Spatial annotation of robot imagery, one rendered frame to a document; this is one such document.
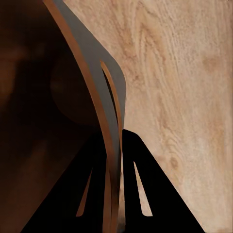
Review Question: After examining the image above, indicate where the trash can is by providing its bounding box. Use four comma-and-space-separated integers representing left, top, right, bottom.
0, 0, 126, 233

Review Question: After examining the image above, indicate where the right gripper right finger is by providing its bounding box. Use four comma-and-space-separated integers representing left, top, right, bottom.
122, 129, 205, 233

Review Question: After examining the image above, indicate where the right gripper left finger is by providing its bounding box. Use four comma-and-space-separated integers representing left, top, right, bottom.
20, 131, 107, 233

